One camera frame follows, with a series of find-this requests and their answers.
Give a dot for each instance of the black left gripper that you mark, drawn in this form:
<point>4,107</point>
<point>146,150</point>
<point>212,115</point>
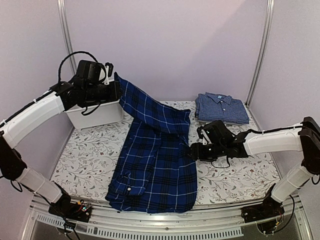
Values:
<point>114,95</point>

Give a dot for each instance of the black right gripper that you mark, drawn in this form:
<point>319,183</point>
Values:
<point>197,153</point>

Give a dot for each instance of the white plastic bin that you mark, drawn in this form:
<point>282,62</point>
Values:
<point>107,113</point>

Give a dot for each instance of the dark blue plaid shirt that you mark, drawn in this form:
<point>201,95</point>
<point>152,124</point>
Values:
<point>154,172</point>

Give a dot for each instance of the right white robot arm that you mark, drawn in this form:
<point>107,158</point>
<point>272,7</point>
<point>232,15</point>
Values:
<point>302,138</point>

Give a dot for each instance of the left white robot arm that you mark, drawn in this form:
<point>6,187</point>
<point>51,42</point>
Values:
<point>86,106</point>

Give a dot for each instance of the folded blue gingham shirt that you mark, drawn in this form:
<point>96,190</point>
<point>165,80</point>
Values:
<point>218,107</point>

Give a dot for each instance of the floral patterned table mat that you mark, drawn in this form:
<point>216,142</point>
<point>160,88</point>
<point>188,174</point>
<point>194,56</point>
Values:
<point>87,163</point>

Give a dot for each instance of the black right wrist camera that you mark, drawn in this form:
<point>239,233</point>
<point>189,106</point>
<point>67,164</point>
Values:
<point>215,132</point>

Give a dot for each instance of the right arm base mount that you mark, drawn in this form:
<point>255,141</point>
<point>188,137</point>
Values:
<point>266,215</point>

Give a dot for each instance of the left aluminium frame post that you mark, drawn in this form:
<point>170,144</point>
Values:
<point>62,13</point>

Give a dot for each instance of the aluminium frame post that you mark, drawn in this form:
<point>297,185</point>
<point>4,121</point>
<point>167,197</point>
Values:
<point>270,4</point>
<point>62,13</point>

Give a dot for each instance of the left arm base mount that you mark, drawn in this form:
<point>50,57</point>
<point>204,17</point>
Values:
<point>78,211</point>

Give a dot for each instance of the right aluminium frame post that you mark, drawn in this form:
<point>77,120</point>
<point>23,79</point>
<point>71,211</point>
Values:
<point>270,4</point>

